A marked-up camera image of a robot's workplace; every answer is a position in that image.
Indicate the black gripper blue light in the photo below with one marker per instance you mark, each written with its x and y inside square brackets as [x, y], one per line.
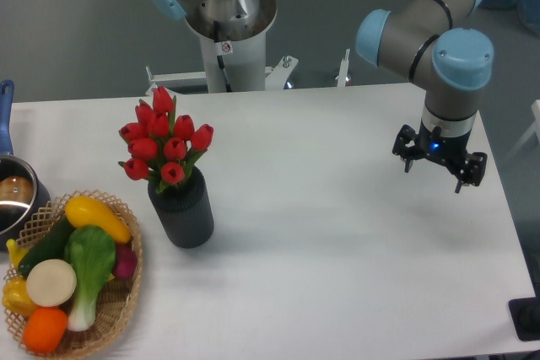
[443, 143]

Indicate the red tulip bouquet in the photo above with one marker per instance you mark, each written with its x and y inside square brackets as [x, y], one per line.
[163, 147]

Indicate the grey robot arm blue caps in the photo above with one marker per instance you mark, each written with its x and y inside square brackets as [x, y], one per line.
[424, 44]

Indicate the dark grey ribbed vase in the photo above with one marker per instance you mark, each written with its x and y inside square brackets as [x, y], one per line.
[186, 215]

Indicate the white furniture piece right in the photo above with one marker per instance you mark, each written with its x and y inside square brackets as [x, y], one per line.
[525, 139]

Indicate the black device at table edge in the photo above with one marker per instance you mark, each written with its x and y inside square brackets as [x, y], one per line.
[525, 317]

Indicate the woven wicker basket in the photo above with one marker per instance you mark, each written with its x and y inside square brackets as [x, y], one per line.
[116, 302]

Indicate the green bok choy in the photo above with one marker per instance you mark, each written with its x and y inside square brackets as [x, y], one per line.
[91, 252]

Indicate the yellow squash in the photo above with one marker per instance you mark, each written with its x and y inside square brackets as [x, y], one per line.
[84, 211]

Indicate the dark green cucumber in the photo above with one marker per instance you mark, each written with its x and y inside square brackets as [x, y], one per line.
[50, 246]

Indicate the round cream white disc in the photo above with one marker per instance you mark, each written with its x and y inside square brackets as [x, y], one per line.
[51, 283]

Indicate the orange fruit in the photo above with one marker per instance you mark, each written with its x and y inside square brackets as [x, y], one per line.
[44, 330]

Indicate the yellow bell pepper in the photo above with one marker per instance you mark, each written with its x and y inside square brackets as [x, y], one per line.
[16, 299]

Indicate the blue handled saucepan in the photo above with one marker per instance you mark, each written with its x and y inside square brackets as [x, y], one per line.
[22, 193]

